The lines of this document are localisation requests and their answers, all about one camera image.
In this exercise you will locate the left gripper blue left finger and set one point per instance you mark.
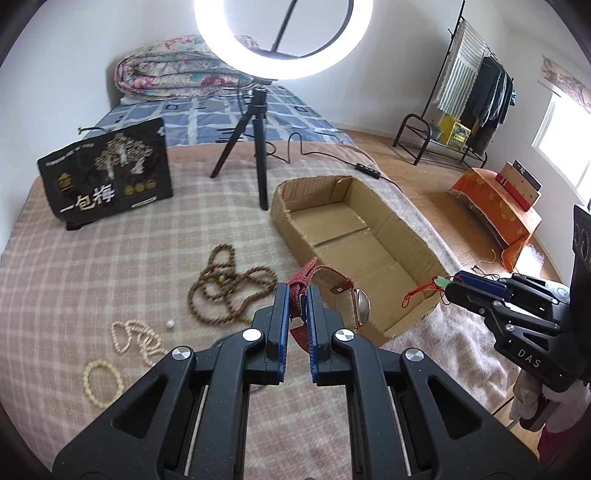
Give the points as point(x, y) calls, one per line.
point(276, 334)

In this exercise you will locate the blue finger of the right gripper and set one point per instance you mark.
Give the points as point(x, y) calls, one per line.
point(485, 284)

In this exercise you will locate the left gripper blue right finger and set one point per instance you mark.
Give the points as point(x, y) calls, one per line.
point(318, 336)

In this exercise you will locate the green jade red cord pendant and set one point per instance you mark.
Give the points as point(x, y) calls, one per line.
point(438, 284)

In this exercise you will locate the red strap wristwatch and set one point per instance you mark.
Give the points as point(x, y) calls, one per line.
point(352, 303)

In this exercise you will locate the gloved right hand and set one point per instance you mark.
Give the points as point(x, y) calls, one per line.
point(558, 427)

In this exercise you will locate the cardboard boxes on stool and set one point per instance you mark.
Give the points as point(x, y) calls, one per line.
point(520, 184)

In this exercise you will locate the brown cardboard box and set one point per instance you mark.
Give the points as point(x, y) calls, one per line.
point(350, 227)

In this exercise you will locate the yellow green box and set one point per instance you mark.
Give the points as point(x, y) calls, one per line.
point(453, 133)

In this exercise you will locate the window with floral curtain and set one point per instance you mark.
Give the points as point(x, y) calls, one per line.
point(563, 137)

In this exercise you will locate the black clothes rack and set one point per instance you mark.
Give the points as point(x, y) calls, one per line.
point(419, 133)

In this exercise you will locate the dark hanging clothes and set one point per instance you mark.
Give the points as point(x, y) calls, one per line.
point(490, 97)

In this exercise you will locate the pink plaid blanket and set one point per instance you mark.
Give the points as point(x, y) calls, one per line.
point(62, 290)

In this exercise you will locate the blue patterned bed sheet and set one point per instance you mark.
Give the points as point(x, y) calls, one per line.
point(209, 120)

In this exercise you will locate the black snack bag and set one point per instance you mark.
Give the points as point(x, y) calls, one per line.
point(108, 174)

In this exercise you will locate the striped hanging towel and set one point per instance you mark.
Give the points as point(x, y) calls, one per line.
point(461, 69)

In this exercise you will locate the folded floral quilt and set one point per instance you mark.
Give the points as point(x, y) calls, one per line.
point(180, 67)

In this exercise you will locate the white ring light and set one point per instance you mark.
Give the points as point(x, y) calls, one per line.
point(304, 38)

